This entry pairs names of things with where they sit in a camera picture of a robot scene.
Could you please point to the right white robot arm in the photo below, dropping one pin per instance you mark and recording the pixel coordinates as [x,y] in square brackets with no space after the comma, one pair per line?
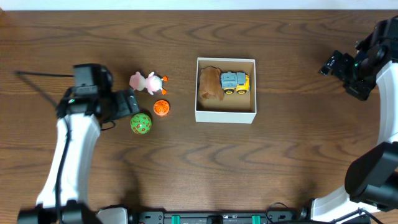
[371,180]

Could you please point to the green patterned ball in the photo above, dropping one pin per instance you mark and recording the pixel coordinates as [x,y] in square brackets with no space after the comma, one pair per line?
[141,123]

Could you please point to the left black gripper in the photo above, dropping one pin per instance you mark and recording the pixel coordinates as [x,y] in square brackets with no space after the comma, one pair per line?
[125,103]

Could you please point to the brown plush toy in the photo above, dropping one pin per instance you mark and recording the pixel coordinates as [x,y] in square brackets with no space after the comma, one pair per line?
[209,84]

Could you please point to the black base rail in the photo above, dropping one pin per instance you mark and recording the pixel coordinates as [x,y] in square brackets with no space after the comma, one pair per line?
[274,214]

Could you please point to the yellow grey toy truck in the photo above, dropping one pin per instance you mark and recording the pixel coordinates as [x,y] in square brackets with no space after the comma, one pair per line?
[235,82]

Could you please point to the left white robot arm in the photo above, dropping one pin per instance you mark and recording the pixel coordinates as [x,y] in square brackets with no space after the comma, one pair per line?
[63,198]

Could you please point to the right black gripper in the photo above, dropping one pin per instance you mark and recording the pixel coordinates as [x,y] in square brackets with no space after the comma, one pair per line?
[339,66]

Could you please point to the orange patterned ball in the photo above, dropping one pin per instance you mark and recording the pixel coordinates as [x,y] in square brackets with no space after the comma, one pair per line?
[161,108]

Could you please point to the pink white duck toy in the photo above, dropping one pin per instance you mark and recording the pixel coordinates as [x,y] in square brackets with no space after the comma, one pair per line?
[153,83]

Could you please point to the white cardboard box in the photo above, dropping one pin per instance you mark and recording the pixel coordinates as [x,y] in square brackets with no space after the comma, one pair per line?
[234,108]

